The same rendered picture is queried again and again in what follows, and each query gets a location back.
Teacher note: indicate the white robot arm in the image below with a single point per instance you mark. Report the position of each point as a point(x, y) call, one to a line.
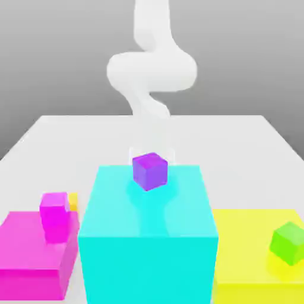
point(152, 71)

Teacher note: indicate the small green cube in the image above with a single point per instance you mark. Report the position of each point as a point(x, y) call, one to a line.
point(287, 243)

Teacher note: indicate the small orange cube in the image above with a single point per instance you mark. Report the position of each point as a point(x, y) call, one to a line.
point(73, 201)

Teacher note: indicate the large magenta box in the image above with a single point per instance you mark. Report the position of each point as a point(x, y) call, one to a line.
point(28, 258)

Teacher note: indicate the large cyan box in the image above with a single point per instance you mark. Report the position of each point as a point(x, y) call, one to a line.
point(147, 256)

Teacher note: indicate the large yellow box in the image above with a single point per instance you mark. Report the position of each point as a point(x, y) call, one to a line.
point(251, 261)

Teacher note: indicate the small purple cube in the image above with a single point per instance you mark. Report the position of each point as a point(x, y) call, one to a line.
point(150, 172)

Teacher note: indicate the small magenta cube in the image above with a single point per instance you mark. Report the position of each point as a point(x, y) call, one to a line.
point(55, 217)

